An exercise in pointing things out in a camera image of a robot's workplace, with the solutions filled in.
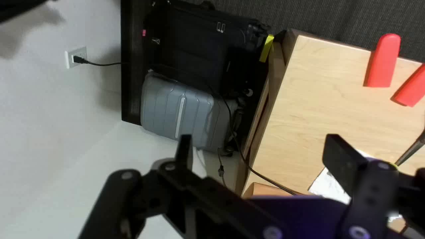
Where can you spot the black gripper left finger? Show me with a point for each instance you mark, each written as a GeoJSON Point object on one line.
{"type": "Point", "coordinates": [196, 208]}

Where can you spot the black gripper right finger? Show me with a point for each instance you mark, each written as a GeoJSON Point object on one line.
{"type": "Point", "coordinates": [376, 189]}

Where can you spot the grey suitcase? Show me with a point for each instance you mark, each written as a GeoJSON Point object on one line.
{"type": "Point", "coordinates": [172, 110]}

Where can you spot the black suitcase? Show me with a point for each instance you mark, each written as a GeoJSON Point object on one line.
{"type": "Point", "coordinates": [202, 47]}

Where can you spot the white wall outlet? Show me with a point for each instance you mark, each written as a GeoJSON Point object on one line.
{"type": "Point", "coordinates": [72, 55]}

